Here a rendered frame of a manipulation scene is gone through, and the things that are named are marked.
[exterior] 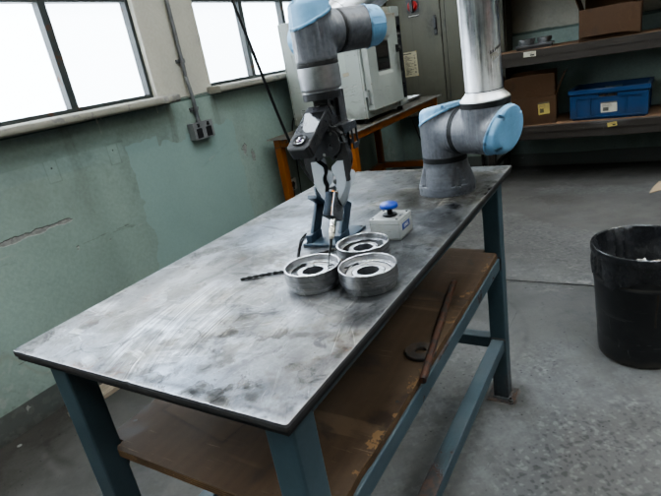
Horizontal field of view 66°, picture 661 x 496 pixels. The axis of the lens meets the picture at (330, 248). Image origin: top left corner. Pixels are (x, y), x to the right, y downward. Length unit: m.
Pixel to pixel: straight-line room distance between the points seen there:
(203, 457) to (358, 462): 0.29
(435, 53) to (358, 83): 1.71
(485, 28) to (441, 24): 3.52
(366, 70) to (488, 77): 1.94
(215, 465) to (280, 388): 0.35
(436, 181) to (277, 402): 0.85
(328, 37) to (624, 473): 1.37
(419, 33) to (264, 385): 4.32
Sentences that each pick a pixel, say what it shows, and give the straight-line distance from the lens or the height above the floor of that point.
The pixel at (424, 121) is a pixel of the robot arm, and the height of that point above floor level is 1.00.
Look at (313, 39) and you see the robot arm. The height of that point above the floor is 1.22.
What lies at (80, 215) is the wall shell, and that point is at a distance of 2.47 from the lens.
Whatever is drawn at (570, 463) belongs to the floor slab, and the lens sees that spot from 1.73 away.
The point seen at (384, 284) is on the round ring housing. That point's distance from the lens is 0.86.
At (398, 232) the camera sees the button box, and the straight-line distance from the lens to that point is 1.10.
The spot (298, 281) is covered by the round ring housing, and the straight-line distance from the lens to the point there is 0.90.
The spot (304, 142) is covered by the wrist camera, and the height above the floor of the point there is 1.06.
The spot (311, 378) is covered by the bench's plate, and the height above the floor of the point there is 0.80.
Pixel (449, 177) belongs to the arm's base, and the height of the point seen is 0.85.
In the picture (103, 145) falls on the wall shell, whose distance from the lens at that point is 2.55.
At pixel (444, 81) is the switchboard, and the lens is 4.77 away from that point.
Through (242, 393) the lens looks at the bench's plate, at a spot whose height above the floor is 0.80.
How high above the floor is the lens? 1.18
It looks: 20 degrees down
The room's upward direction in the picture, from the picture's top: 10 degrees counter-clockwise
